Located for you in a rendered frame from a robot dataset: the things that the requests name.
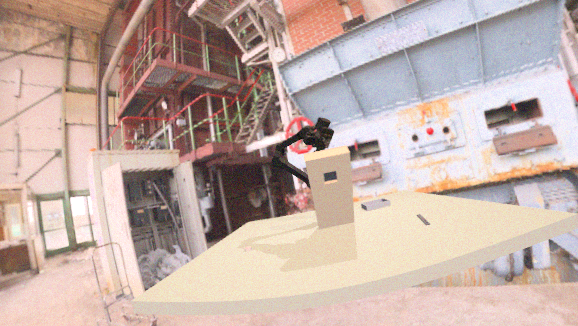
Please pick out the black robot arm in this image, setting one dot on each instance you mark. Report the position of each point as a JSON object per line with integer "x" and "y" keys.
{"x": 309, "y": 136}

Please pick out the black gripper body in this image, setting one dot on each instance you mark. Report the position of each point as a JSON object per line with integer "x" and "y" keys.
{"x": 319, "y": 143}

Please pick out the grey thin bar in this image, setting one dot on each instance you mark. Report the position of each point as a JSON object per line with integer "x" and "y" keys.
{"x": 423, "y": 219}

